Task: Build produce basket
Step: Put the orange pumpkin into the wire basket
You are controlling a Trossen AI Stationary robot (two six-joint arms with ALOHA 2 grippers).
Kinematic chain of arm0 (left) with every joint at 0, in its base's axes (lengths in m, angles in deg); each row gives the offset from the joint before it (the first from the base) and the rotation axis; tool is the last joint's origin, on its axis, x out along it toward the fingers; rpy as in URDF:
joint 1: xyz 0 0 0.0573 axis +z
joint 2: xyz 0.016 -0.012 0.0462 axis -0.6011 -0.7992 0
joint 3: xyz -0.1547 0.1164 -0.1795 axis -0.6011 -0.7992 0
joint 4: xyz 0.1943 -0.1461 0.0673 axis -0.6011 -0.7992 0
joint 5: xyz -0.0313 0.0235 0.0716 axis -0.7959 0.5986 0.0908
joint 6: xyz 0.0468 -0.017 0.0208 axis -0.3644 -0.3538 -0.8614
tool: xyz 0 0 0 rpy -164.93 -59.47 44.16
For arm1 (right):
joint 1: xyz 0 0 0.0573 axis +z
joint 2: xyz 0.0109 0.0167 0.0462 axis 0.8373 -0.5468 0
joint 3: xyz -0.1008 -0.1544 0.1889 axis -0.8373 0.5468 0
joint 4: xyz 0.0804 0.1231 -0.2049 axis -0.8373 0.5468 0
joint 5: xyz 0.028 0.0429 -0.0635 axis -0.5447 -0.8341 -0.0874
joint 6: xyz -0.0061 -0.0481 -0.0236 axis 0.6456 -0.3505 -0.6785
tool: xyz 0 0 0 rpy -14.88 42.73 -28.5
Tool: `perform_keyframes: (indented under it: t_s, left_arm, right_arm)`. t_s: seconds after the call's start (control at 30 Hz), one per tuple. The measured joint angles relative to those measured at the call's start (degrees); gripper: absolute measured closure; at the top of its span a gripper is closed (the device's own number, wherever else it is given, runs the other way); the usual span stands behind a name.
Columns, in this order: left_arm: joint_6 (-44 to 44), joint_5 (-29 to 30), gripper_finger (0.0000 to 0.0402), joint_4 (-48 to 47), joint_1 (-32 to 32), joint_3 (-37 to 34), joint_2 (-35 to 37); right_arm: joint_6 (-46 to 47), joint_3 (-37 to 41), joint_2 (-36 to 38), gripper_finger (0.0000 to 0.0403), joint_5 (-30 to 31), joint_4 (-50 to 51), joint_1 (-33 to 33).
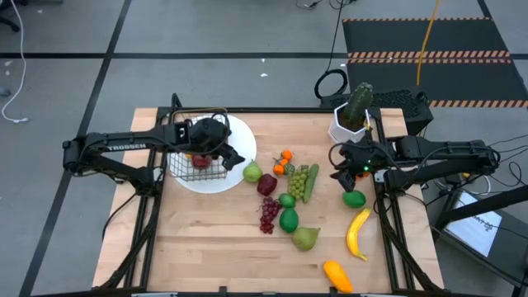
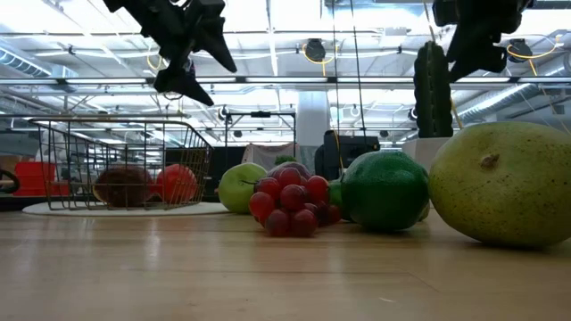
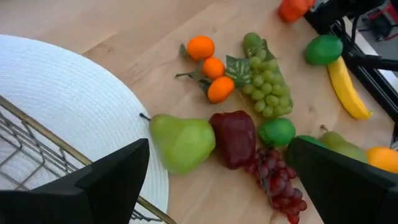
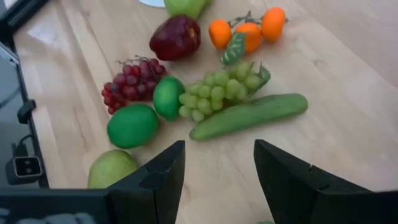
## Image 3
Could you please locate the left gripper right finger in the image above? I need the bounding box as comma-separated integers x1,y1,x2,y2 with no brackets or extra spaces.
285,136,398,224

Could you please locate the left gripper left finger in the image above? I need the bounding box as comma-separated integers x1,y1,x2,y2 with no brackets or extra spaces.
34,138,150,224

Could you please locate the yellow-orange mango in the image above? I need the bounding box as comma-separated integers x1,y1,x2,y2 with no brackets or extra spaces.
365,146,398,174

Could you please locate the speckled yellow-green pear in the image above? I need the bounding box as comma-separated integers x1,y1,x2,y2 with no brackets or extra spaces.
317,124,369,164

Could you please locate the bright green pear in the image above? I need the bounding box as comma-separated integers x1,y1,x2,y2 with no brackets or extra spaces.
139,112,217,175

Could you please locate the yellow banana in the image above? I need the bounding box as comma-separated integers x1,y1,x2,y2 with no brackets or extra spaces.
326,55,373,121

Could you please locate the dark red bell pepper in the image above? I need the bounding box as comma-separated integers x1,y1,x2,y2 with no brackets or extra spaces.
208,110,257,170

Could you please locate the bright green mango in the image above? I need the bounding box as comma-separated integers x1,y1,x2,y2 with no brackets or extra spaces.
303,33,344,67

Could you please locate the orange bell pepper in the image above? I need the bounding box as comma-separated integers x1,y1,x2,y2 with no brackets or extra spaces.
277,0,317,24

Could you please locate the red grape bunch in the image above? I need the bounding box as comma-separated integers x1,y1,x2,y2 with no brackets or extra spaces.
245,146,308,224

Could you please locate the white plate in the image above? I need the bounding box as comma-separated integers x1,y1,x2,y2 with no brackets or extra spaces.
0,34,170,224

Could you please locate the green grape bunch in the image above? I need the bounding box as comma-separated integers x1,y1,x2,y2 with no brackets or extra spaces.
225,46,295,119

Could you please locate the tangerine sprig with leaves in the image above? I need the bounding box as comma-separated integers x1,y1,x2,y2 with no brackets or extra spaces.
174,35,236,105

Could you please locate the gold wire basket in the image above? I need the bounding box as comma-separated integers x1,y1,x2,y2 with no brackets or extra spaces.
0,95,178,224

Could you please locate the black aluminium table frame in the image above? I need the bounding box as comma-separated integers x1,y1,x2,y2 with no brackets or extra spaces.
329,18,398,150

